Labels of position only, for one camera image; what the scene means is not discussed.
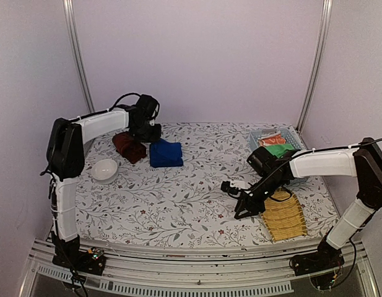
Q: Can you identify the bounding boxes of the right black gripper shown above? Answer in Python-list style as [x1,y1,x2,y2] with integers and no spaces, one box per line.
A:
[235,174,285,219]

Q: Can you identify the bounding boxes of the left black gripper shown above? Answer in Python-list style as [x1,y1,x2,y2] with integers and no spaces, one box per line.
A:
[133,119,163,142]

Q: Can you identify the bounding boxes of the brown towel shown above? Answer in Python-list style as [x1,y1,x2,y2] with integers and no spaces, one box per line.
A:
[112,132,147,164]

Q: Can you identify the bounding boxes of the blue towel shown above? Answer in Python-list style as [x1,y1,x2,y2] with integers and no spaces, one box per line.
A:
[149,139,183,168]

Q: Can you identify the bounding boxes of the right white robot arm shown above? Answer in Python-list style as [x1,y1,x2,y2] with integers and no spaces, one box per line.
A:
[221,137,382,275]

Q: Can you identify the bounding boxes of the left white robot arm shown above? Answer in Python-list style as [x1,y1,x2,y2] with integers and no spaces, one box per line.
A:
[43,105,159,275]

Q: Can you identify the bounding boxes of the yellow bamboo tray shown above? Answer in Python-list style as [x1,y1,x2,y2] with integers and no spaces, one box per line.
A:
[261,187,308,242]

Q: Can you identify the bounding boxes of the white bowl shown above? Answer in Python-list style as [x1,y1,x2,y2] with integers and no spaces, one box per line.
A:
[91,159,118,184]

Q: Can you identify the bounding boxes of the floral tablecloth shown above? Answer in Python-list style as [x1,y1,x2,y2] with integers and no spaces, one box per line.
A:
[54,122,340,248]

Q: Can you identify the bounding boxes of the green towel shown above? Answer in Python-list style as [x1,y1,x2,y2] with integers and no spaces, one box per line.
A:
[265,144,297,158]

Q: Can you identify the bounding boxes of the orange white cloth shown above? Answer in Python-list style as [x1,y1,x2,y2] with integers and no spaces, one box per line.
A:
[258,134,286,147]

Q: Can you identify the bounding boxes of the light blue plastic basket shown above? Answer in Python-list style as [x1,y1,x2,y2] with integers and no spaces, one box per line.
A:
[250,129,310,183]

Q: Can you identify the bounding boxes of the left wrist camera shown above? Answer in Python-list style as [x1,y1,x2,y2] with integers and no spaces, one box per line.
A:
[136,94,160,121]

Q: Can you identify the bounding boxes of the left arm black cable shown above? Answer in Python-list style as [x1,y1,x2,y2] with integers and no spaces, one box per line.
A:
[38,92,142,217]

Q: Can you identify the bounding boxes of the aluminium front rail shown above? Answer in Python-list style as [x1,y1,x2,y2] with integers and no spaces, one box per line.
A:
[18,238,382,296]

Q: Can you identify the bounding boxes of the left aluminium frame post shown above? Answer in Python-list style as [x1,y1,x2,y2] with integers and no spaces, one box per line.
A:
[63,0,95,113]

